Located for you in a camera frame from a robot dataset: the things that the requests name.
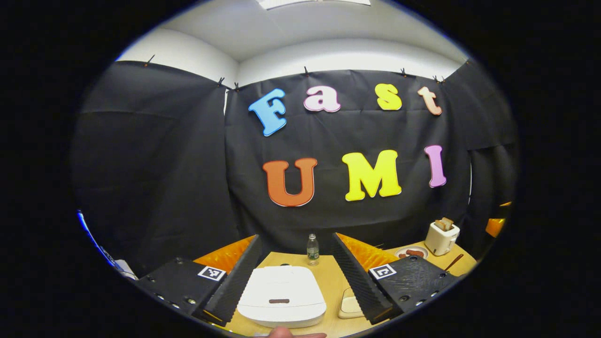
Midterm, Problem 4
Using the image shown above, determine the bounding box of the white rice cooker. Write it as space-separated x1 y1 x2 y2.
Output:
237 265 327 328

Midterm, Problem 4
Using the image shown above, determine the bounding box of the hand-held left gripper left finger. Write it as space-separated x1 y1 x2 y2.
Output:
135 234 264 328

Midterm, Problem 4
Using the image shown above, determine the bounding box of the row of black cloth clips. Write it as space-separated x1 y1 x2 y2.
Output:
143 54 471 91

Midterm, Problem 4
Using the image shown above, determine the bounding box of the ceiling light panel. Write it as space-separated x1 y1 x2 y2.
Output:
257 0 371 11

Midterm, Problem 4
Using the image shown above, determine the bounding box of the clear plastic water bottle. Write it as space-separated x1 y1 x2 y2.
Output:
307 233 320 266

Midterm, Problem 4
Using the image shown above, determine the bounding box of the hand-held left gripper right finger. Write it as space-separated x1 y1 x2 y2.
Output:
332 232 460 326

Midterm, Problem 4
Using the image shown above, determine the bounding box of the cream toaster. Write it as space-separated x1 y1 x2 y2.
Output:
424 222 461 257

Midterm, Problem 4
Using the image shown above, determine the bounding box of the white and blue panel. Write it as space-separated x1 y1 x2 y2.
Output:
77 210 139 281

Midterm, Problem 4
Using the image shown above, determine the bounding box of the clear rounded tray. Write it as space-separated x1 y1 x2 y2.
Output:
338 287 366 320

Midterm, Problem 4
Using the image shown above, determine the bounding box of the white round plate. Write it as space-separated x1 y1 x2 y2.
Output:
394 246 429 261

